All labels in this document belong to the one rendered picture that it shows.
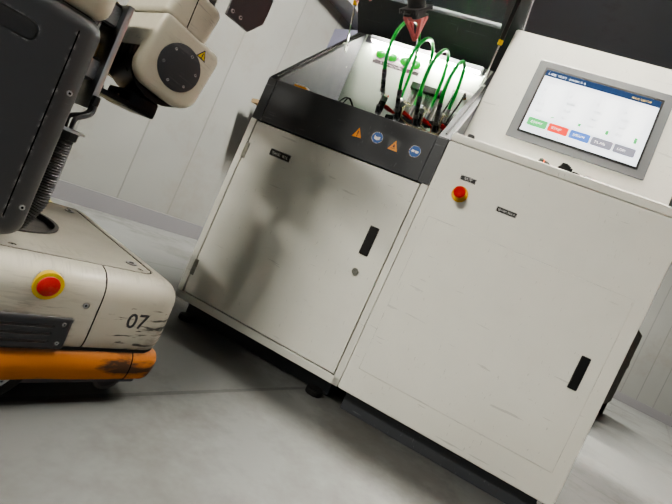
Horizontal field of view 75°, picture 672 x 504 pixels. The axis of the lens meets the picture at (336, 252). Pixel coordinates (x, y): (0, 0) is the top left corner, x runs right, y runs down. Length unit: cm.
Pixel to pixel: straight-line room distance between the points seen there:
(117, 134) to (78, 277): 249
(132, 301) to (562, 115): 152
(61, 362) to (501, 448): 116
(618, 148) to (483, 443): 108
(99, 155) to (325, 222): 214
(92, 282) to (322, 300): 78
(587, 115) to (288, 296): 124
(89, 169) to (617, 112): 293
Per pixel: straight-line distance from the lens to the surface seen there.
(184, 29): 114
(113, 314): 99
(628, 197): 151
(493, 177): 146
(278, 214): 157
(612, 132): 186
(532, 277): 143
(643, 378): 768
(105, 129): 335
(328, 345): 150
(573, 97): 190
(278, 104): 169
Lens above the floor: 53
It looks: 2 degrees down
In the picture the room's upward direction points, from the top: 24 degrees clockwise
